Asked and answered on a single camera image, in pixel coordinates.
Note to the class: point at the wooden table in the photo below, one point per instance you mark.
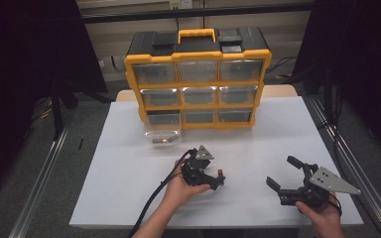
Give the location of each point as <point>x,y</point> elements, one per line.
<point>278,91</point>

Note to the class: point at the small black floor object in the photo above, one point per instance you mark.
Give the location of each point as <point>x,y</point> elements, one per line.
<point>80,144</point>

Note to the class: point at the black orange battery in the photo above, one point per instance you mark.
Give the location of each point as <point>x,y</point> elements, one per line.
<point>220,172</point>
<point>171,136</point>
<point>161,141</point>

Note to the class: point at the person's left hand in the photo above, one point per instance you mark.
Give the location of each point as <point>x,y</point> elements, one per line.
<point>180,191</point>

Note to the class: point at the small clear plastic drawer bin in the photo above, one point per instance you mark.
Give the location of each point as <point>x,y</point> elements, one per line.
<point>152,135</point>

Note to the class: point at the metal floor rail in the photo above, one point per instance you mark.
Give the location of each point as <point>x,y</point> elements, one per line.
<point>36,188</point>
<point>363,175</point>

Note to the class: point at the black curtain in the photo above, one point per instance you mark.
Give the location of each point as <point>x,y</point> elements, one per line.
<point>360,66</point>
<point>20,66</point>

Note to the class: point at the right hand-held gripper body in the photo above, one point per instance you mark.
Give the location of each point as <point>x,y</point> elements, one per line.
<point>330,181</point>

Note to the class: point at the black stand post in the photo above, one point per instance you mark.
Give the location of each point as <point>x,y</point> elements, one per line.
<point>57,112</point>

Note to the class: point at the person's right hand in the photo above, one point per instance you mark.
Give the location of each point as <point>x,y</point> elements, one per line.
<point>325,218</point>

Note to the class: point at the white table cover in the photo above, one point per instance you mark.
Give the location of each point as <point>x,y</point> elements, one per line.
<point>244,145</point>

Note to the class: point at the white wall socket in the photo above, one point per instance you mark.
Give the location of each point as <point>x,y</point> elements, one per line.
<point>181,3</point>

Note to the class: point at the yellow black drawer organizer cabinet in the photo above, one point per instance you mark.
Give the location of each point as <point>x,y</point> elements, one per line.
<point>152,39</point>

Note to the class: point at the black horizontal bar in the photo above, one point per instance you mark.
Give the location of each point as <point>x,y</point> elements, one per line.
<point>244,10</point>

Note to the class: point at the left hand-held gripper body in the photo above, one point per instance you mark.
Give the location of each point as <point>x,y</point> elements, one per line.
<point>195,172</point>

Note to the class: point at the grid of clear organizer drawers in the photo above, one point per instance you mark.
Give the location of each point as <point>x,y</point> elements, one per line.
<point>198,71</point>

